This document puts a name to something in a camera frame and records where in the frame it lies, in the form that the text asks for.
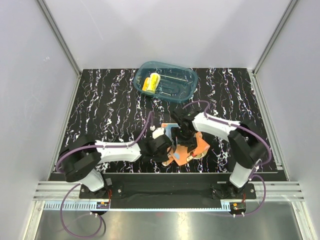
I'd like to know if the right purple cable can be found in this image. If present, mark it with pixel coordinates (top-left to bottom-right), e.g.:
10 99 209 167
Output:
182 100 272 217

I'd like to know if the yellow patterned towel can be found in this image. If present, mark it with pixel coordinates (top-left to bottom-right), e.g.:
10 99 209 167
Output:
142 72 161 94

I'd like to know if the purple cable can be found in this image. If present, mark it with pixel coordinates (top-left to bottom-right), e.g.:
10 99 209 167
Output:
182 100 272 217
55 111 156 238

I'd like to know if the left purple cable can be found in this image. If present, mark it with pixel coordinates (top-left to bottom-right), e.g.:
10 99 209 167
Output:
55 111 156 238

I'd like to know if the aluminium front rail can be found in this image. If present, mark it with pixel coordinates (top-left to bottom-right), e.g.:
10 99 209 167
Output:
33 181 304 212

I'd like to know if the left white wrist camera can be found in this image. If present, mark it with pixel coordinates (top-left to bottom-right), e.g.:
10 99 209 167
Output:
150 125 166 139

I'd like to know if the orange dotted towel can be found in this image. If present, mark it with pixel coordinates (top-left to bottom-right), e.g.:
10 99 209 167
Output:
161 123 210 167

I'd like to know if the teal plastic basin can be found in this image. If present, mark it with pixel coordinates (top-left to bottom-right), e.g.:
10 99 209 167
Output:
133 61 198 103

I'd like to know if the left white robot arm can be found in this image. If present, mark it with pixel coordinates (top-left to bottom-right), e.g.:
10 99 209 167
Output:
56 127 172 198

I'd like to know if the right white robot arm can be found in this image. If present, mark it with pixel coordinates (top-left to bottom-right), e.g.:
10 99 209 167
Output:
171 108 272 200

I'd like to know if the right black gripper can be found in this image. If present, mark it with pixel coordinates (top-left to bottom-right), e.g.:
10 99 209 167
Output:
170 126 198 153

